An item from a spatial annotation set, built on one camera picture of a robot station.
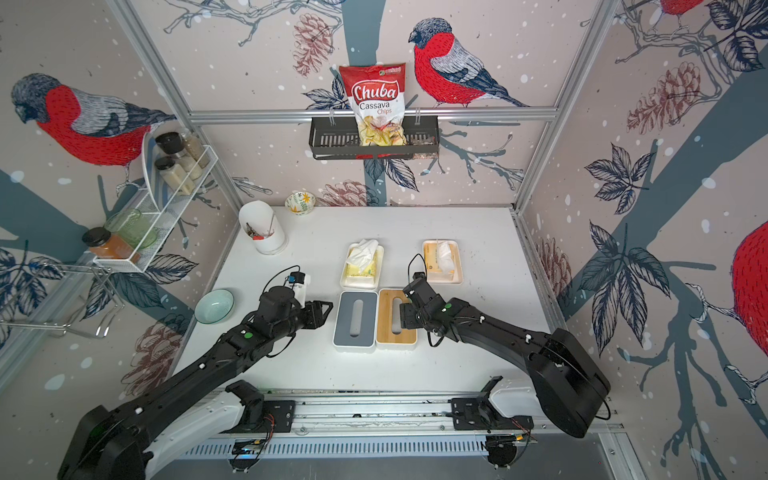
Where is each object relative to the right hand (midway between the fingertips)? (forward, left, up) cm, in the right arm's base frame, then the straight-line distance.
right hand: (410, 310), depth 87 cm
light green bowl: (0, +62, -2) cm, 62 cm away
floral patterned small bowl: (+48, +46, -3) cm, 67 cm away
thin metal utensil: (+25, +49, +6) cm, 55 cm away
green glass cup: (+4, +67, +31) cm, 74 cm away
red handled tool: (+24, +55, +5) cm, 60 cm away
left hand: (-1, +22, +7) cm, 24 cm away
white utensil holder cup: (+28, +51, +9) cm, 59 cm away
